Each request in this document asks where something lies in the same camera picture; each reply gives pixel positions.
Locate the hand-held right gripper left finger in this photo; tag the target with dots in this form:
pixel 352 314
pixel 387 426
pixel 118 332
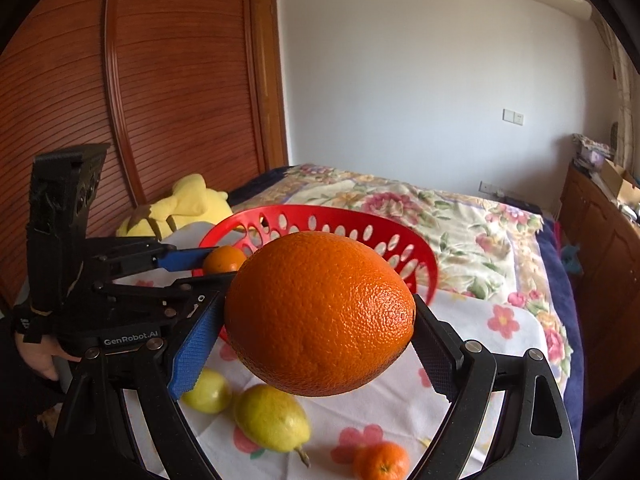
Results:
pixel 195 355

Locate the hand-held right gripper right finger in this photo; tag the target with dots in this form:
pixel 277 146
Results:
pixel 440 355

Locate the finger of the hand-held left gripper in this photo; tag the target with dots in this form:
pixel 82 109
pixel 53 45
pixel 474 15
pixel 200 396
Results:
pixel 190 257
pixel 195 287

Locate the small mandarin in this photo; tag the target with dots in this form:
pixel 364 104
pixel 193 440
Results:
pixel 382 460
pixel 223 260

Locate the large orange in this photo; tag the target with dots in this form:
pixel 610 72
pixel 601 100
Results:
pixel 320 312

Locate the red perforated plastic basket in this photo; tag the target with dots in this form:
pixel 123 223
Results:
pixel 350 230

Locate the person's left hand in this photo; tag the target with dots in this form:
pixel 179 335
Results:
pixel 42 357

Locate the green round citrus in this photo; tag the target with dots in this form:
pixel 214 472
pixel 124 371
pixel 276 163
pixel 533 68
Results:
pixel 207 390

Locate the yellow plush toy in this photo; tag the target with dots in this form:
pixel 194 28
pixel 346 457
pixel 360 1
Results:
pixel 175 210

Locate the strawberry print white tablecloth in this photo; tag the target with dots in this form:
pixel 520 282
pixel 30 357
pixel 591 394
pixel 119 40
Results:
pixel 490 340

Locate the floral bed blanket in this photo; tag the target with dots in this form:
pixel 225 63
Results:
pixel 450 230

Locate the dark blue blanket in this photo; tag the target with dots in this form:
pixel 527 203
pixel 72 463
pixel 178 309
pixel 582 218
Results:
pixel 565 310

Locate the teal cloth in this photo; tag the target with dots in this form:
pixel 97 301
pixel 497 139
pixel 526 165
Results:
pixel 570 257

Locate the brown slatted wooden wardrobe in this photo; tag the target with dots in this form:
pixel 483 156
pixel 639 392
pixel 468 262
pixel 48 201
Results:
pixel 150 85

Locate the long wooden cabinet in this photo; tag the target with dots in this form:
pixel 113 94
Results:
pixel 605 285

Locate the open cardboard box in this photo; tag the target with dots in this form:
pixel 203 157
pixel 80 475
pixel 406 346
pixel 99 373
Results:
pixel 620 180

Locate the pile of folded cloths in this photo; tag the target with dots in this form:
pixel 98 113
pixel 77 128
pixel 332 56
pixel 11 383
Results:
pixel 592 150

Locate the patterned white curtain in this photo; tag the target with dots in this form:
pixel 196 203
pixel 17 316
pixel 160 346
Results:
pixel 620 85

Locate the white wall socket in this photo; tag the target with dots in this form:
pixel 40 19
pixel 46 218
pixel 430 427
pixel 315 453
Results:
pixel 492 187

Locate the white wall switch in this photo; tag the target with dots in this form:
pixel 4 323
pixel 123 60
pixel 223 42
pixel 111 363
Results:
pixel 512 116

